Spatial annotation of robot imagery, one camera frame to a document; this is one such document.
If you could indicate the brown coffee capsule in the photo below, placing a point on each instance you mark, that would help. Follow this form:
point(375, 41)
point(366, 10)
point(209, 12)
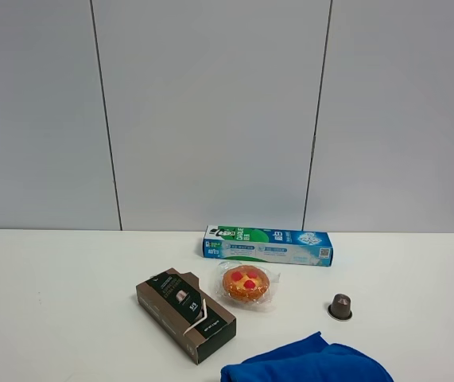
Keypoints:
point(340, 308)

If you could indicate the blue cloth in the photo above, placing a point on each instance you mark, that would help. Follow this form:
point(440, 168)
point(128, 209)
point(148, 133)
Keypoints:
point(309, 359)

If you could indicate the green blue toothpaste box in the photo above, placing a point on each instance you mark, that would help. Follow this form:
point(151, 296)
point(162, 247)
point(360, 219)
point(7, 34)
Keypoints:
point(268, 245)

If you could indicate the wrapped fruit tart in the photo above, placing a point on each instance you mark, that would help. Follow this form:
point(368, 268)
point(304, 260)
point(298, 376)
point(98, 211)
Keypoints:
point(245, 286)

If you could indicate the dark brown capsule box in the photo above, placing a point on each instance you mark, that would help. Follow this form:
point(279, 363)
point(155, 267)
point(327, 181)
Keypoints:
point(194, 320)

